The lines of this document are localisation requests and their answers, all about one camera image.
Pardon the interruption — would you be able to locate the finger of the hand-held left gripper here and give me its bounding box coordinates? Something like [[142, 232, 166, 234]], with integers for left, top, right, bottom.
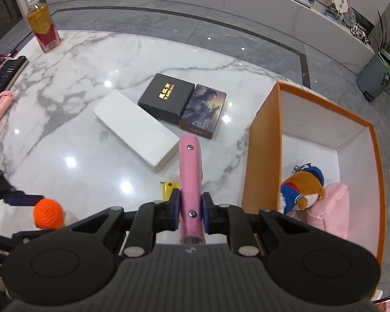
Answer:
[[0, 229, 55, 261], [0, 167, 45, 207]]

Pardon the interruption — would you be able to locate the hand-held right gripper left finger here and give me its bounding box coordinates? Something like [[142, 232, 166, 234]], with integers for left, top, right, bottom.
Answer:
[[61, 188, 183, 257]]

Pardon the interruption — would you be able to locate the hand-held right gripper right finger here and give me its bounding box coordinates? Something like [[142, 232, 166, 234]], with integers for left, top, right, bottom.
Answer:
[[201, 192, 315, 257]]

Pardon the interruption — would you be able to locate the yellow plastic tool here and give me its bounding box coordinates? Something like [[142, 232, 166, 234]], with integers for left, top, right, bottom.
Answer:
[[159, 181, 182, 203]]

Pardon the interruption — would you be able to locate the orange knitted toy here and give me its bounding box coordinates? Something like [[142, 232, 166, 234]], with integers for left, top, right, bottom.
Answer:
[[33, 198, 66, 230]]

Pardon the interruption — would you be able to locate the pink stick with metal rivets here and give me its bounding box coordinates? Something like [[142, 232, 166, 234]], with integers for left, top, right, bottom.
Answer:
[[179, 134, 205, 245]]

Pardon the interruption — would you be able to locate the orange storage box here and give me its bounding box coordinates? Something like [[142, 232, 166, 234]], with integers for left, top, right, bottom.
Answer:
[[241, 81, 387, 300]]

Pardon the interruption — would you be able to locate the long white box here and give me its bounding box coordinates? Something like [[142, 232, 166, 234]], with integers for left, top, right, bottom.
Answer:
[[93, 90, 181, 173]]

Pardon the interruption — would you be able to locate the printed picture box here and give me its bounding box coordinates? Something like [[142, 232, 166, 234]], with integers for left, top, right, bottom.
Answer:
[[179, 84, 228, 140]]

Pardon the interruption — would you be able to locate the brown bear plush sailor suit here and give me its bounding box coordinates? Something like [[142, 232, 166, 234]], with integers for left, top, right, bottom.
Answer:
[[281, 162, 327, 215]]

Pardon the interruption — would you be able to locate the black box gold print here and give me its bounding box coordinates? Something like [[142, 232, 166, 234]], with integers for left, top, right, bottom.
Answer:
[[138, 73, 196, 126]]

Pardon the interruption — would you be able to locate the pink fabric pouch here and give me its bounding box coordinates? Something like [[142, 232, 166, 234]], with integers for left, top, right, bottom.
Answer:
[[307, 182, 350, 239]]

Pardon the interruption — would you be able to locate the black remote control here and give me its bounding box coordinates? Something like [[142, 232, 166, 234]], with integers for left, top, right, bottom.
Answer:
[[0, 56, 29, 105]]

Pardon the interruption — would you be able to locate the amber tea bottle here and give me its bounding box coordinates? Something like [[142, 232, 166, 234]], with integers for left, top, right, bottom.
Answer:
[[26, 0, 62, 53]]

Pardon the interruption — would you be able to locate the grey pedal bin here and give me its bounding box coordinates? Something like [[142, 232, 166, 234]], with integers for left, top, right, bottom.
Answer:
[[356, 50, 390, 103]]

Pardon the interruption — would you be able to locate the black white checkered item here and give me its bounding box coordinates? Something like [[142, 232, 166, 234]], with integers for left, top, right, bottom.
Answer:
[[349, 23, 368, 40]]

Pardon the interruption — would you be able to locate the long-leaf potted plant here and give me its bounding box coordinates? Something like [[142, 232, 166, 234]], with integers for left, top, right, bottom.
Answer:
[[375, 10, 390, 72]]

